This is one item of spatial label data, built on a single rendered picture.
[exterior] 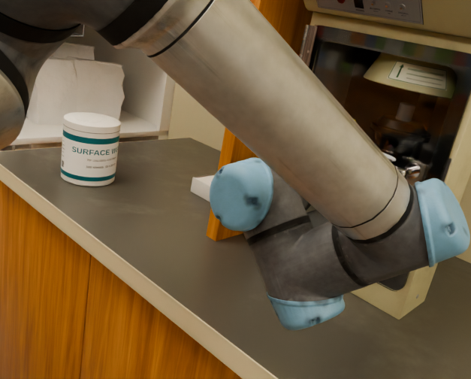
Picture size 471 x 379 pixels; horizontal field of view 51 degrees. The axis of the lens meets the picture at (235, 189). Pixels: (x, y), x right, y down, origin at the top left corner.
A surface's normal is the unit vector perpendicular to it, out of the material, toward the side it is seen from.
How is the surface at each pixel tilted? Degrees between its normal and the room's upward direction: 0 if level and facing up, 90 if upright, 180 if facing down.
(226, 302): 0
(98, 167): 90
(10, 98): 102
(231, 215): 90
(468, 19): 135
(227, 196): 90
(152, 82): 90
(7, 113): 108
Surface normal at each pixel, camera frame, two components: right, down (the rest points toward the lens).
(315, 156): 0.22, 0.50
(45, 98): 0.58, 0.42
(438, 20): -0.61, 0.75
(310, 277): -0.46, 0.29
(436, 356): 0.18, -0.93
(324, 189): -0.15, 0.77
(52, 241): -0.68, 0.13
